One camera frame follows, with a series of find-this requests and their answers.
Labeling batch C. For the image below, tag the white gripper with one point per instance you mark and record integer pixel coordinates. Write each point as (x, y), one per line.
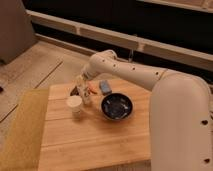
(84, 92)

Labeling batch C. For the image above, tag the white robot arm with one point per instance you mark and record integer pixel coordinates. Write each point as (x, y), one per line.
(179, 111)

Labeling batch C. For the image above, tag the orange carrot toy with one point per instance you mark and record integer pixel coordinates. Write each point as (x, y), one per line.
(92, 89)

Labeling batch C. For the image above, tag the dark blue bowl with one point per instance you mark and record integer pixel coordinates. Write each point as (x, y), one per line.
(116, 106)

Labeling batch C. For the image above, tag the wooden board table top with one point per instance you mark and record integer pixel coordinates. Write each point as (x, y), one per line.
(92, 142)

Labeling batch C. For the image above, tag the yellow cloth mat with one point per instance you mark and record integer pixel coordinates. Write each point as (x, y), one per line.
(21, 150)

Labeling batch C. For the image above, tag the grey cabinet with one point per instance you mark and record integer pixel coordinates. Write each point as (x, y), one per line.
(16, 32)

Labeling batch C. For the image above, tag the white metal rail frame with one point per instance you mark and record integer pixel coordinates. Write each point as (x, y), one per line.
(139, 44)

